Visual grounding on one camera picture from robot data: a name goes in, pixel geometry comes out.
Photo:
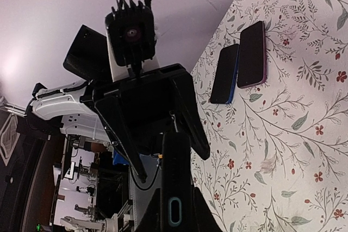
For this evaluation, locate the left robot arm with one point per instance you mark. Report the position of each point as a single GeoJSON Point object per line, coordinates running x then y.
{"type": "Point", "coordinates": [61, 111]}

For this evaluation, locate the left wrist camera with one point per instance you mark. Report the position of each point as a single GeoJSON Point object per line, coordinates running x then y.
{"type": "Point", "coordinates": [131, 37]}

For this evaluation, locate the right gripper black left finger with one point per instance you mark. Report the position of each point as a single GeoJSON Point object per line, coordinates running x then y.
{"type": "Point", "coordinates": [150, 221]}

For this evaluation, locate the black phone white case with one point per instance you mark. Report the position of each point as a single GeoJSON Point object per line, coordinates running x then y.
{"type": "Point", "coordinates": [225, 75]}

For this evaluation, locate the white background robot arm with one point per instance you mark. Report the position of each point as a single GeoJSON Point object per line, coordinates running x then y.
{"type": "Point", "coordinates": [121, 222]}

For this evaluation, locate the floral patterned table mat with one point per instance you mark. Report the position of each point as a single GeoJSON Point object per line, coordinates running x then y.
{"type": "Point", "coordinates": [278, 157]}

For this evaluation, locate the blue plastic bin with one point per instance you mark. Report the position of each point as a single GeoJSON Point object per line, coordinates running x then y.
{"type": "Point", "coordinates": [118, 159]}

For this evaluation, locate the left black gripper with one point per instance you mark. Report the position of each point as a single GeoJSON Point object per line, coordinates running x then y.
{"type": "Point", "coordinates": [136, 112]}

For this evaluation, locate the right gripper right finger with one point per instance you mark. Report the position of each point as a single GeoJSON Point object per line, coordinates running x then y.
{"type": "Point", "coordinates": [202, 218]}

